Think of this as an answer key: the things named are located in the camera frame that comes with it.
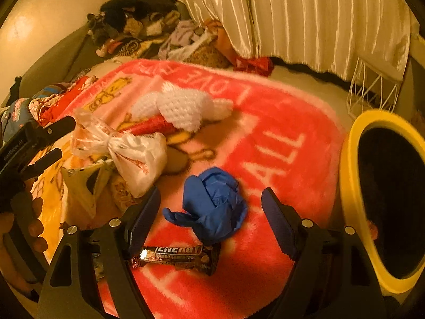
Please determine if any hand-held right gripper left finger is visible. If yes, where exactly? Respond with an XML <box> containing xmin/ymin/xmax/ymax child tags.
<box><xmin>36</xmin><ymin>186</ymin><xmax>162</xmax><ymax>319</ymax></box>

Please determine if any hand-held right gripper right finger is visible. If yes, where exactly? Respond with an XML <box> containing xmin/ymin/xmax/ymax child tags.
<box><xmin>261</xmin><ymin>188</ymin><xmax>386</xmax><ymax>319</ymax></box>

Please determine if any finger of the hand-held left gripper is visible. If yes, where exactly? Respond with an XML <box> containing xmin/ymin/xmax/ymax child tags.
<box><xmin>35</xmin><ymin>116</ymin><xmax>78</xmax><ymax>142</ymax></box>
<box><xmin>23</xmin><ymin>148</ymin><xmax>63</xmax><ymax>178</ymax></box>

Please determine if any pale yellow plastic bag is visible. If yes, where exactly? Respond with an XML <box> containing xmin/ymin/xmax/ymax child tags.
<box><xmin>61</xmin><ymin>159</ymin><xmax>115</xmax><ymax>220</ymax></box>

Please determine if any dark snack bar wrapper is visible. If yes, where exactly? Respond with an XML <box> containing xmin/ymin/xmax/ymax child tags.
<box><xmin>130</xmin><ymin>242</ymin><xmax>222</xmax><ymax>276</ymax></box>

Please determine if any white knotted plastic bag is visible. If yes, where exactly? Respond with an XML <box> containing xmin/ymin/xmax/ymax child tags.
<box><xmin>70</xmin><ymin>108</ymin><xmax>168</xmax><ymax>198</ymax></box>

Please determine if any blue rubber glove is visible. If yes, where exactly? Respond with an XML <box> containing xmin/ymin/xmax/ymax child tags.
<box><xmin>163</xmin><ymin>166</ymin><xmax>249</xmax><ymax>245</ymax></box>

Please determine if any yellow-rimmed black trash bin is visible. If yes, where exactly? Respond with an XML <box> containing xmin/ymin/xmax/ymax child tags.
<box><xmin>339</xmin><ymin>109</ymin><xmax>425</xmax><ymax>297</ymax></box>

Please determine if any person's left hand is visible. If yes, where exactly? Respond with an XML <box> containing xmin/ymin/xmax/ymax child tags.
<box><xmin>0</xmin><ymin>177</ymin><xmax>46</xmax><ymax>293</ymax></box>

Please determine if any colourful floral cloth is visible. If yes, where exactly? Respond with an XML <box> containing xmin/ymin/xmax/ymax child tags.
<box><xmin>0</xmin><ymin>76</ymin><xmax>98</xmax><ymax>133</ymax></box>

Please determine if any pink printed blanket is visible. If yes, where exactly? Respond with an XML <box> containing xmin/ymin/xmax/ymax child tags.
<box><xmin>31</xmin><ymin>58</ymin><xmax>349</xmax><ymax>319</ymax></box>

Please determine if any grey sofa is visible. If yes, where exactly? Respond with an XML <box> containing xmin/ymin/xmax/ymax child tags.
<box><xmin>13</xmin><ymin>28</ymin><xmax>107</xmax><ymax>89</ymax></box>

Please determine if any white and red crochet toy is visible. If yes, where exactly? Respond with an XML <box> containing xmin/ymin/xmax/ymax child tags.
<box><xmin>120</xmin><ymin>81</ymin><xmax>235</xmax><ymax>135</ymax></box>

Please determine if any pile of dark clothes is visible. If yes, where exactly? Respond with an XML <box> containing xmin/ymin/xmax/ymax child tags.
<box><xmin>87</xmin><ymin>0</ymin><xmax>186</xmax><ymax>58</ymax></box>

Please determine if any lilac cloth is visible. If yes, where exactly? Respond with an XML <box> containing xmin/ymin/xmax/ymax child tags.
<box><xmin>159</xmin><ymin>19</ymin><xmax>213</xmax><ymax>61</ymax></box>

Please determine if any red plastic bag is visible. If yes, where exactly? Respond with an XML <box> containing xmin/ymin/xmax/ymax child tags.
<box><xmin>233</xmin><ymin>56</ymin><xmax>275</xmax><ymax>74</ymax></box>

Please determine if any orange bag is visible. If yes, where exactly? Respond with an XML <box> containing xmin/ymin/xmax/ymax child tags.
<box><xmin>203</xmin><ymin>19</ymin><xmax>241</xmax><ymax>61</ymax></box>

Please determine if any cream satin curtain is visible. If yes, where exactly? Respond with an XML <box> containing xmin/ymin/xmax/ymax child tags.
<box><xmin>164</xmin><ymin>0</ymin><xmax>413</xmax><ymax>78</ymax></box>

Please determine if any white wire-frame stool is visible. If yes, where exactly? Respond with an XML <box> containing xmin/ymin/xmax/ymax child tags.
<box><xmin>346</xmin><ymin>52</ymin><xmax>405</xmax><ymax>117</ymax></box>

